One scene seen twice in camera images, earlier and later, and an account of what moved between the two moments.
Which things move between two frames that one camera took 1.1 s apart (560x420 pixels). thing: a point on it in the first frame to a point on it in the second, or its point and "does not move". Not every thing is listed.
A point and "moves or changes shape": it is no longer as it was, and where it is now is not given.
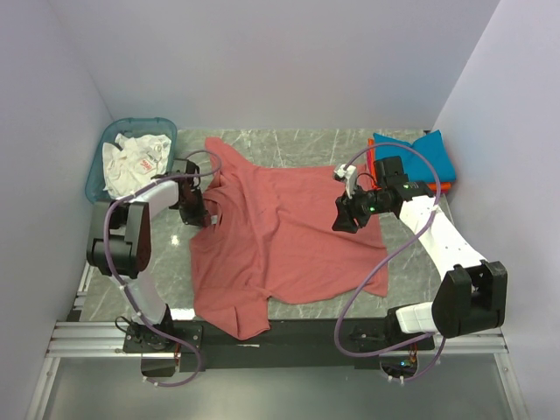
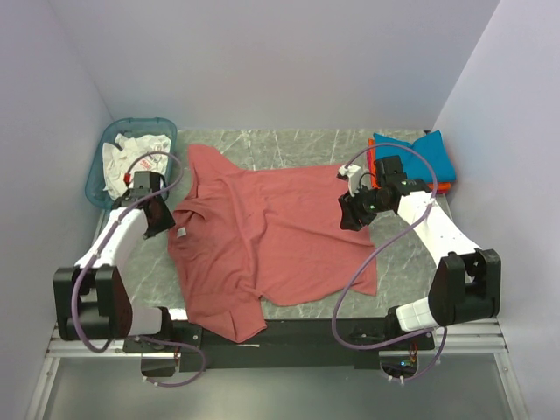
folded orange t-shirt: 435,185 does not move
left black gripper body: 192,210 to 162,223
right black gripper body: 362,206 does not move
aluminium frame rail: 77,339 does not move
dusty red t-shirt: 270,241 moves or changes shape
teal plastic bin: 131,126 does not move
